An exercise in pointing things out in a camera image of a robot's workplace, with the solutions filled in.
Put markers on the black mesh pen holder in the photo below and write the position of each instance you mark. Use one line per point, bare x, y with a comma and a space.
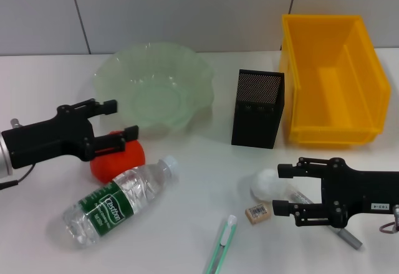
255, 130

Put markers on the clear green label water bottle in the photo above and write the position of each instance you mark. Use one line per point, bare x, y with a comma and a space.
103, 205

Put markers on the white paper ball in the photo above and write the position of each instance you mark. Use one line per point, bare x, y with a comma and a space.
263, 185

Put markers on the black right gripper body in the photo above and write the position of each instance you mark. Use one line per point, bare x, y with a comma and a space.
368, 190

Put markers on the pale green wavy fruit bowl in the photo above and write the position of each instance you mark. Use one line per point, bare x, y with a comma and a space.
162, 78

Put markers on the silver glitter pen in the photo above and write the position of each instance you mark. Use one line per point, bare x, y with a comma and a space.
350, 239

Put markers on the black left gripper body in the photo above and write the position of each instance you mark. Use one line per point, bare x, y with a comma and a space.
46, 140

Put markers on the orange red toy fruit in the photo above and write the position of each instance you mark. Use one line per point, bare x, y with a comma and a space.
124, 165

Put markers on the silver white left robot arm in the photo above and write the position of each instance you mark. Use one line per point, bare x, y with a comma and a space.
4, 155

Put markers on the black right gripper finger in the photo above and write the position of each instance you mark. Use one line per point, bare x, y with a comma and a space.
280, 207
285, 170

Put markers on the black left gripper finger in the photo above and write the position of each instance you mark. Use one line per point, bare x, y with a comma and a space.
131, 133
107, 106

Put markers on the beige eraser with barcode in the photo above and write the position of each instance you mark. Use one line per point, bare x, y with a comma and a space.
257, 213

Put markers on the green white toothbrush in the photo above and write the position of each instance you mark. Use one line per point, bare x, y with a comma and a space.
223, 243

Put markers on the yellow plastic storage bin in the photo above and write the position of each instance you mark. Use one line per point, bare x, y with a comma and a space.
336, 99

